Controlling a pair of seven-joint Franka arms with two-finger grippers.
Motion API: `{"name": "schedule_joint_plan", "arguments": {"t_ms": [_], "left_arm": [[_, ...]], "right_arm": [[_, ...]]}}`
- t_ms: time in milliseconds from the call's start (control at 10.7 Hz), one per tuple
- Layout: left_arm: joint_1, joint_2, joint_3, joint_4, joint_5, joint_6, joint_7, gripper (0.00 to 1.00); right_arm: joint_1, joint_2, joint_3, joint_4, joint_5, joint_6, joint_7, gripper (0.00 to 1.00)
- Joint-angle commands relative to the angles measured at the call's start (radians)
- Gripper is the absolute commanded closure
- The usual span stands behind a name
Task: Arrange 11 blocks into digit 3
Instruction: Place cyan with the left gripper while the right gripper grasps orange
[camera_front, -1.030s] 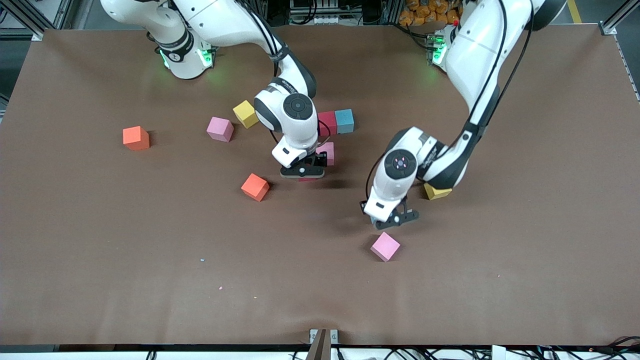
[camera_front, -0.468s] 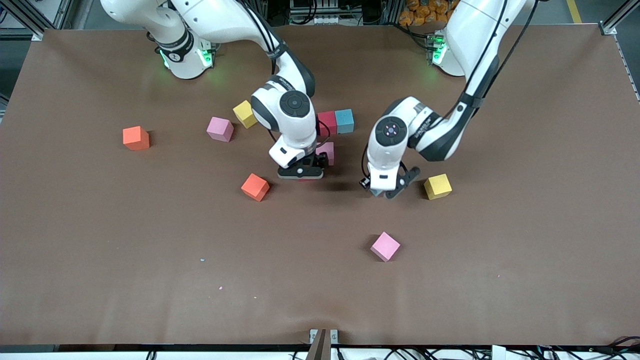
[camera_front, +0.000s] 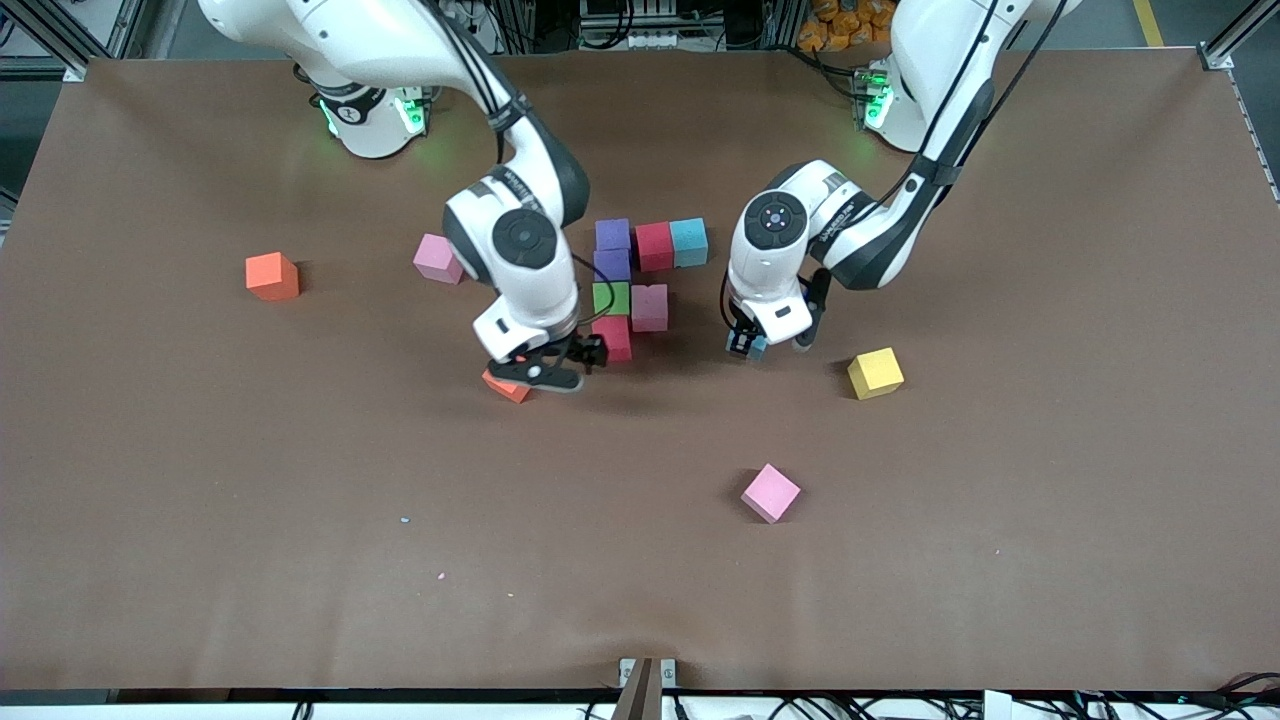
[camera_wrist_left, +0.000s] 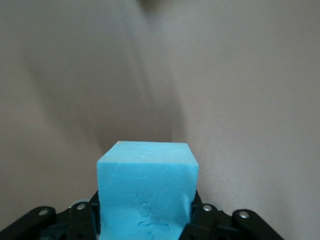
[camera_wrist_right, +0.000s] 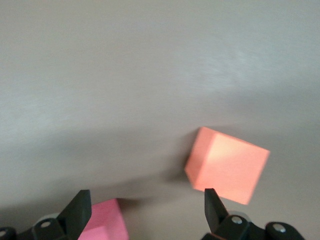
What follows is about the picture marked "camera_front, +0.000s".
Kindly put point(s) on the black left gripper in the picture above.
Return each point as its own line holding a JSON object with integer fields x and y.
{"x": 741, "y": 341}

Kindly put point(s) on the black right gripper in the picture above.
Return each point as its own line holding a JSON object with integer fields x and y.
{"x": 581, "y": 349}

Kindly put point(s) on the red foam cube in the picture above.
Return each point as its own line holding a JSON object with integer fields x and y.
{"x": 654, "y": 246}
{"x": 618, "y": 335}

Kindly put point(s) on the green foam cube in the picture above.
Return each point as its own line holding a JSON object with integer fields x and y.
{"x": 611, "y": 298}

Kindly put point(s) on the pink foam cube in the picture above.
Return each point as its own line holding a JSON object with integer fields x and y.
{"x": 770, "y": 493}
{"x": 432, "y": 256}
{"x": 650, "y": 307}

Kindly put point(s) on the purple foam cube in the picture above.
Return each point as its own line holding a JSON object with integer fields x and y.
{"x": 612, "y": 234}
{"x": 611, "y": 266}

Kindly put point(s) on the orange foam cube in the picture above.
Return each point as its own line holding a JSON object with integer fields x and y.
{"x": 272, "y": 277}
{"x": 505, "y": 388}

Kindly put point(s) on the yellow foam cube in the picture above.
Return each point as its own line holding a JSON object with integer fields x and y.
{"x": 875, "y": 373}

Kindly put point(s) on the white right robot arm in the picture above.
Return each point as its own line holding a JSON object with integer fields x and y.
{"x": 540, "y": 290}

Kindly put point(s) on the white equipment box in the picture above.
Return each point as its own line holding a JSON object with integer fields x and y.
{"x": 650, "y": 40}

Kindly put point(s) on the orange plastic items pile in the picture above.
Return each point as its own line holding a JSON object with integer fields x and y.
{"x": 830, "y": 35}

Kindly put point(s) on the white power strip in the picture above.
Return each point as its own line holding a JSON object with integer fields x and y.
{"x": 475, "y": 40}

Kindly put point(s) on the brown table mat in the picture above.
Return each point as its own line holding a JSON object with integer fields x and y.
{"x": 300, "y": 600}

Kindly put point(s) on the grey metal bracket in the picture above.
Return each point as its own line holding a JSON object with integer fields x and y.
{"x": 670, "y": 672}

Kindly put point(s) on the dark camera mount post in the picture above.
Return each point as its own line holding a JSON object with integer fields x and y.
{"x": 640, "y": 700}

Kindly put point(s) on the aluminium table edge rail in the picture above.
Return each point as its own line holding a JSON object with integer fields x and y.
{"x": 1256, "y": 138}

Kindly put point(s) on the aluminium frame profile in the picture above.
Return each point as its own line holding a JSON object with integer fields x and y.
{"x": 55, "y": 45}
{"x": 1235, "y": 38}

